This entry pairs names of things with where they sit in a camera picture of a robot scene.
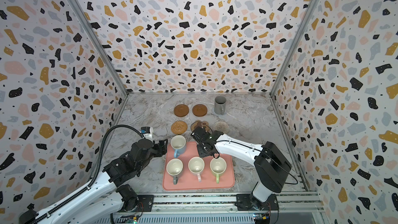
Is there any blue mug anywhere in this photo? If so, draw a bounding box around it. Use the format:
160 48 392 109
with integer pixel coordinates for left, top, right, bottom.
171 135 187 158

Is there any grey mug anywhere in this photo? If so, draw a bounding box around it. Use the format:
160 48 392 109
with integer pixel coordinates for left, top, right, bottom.
214 96 227 115

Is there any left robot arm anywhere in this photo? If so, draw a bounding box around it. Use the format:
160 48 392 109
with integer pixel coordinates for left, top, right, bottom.
19 138 169 224

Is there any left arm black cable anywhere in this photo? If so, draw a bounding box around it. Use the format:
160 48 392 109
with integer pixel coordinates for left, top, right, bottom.
29 124 145 224

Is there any woven rattan coaster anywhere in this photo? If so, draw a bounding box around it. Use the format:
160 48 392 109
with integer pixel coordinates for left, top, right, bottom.
171 120 188 135

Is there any green handled cream mug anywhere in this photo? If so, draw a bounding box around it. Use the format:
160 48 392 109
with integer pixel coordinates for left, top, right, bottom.
209 157 227 184

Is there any brown wooden coaster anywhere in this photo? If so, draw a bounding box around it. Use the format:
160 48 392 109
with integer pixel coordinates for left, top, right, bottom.
174 104 189 117
192 104 208 117

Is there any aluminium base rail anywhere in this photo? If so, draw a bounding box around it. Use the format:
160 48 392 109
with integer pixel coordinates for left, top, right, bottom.
58 192 330 224

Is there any cork paw coaster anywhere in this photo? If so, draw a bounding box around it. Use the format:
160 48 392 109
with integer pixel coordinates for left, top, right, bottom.
190 120 212 132

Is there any teal handled cream mug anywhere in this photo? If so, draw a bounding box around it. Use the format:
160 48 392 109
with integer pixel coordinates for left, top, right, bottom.
166 158 183 185

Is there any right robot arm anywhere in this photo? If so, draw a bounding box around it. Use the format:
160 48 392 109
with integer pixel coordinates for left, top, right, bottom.
191 127 292 210

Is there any pink handled cream mug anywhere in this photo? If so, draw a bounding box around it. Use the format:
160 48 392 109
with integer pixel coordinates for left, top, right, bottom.
188 157 205 182

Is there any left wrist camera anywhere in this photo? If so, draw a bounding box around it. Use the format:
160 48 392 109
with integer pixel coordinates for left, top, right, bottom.
141 127 153 141

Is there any multicolour woven coaster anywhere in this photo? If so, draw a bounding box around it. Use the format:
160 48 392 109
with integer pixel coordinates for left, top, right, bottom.
212 121 229 134

